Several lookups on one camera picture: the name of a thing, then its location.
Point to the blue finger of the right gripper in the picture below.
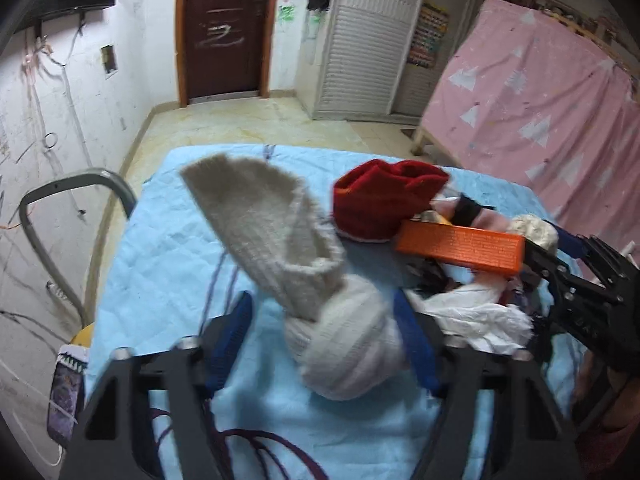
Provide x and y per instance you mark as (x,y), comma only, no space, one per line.
(575,246)
(545,265)

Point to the orange rectangular box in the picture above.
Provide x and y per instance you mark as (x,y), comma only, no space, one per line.
(480,250)

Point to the smartphone with patterned case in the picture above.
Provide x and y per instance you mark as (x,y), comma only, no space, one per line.
(67,393)

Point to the red knitted hat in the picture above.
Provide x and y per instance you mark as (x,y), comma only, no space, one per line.
(371,201)

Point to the white louvered wardrobe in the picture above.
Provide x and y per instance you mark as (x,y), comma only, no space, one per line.
(353,63)

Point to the pink tree-print curtain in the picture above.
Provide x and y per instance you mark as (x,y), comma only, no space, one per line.
(528,101)

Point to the dark red wooden door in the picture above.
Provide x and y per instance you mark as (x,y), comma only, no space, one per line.
(223,48)

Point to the white tissue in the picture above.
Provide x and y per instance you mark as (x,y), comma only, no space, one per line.
(473,312)

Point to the light blue bed sheet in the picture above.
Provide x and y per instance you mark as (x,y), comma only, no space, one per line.
(170,271)

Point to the cream fuzzy ball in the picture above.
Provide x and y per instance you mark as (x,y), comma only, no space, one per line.
(536,230)

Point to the colourful wall chart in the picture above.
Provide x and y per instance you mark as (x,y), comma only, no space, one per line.
(431,27)

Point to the pink black sock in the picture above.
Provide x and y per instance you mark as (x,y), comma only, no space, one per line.
(463,211)

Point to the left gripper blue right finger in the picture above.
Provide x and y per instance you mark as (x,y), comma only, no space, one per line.
(418,349)

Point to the beige knitted sock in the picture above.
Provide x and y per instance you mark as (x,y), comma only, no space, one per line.
(338,326)

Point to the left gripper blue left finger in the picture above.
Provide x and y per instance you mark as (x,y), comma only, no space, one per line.
(223,340)

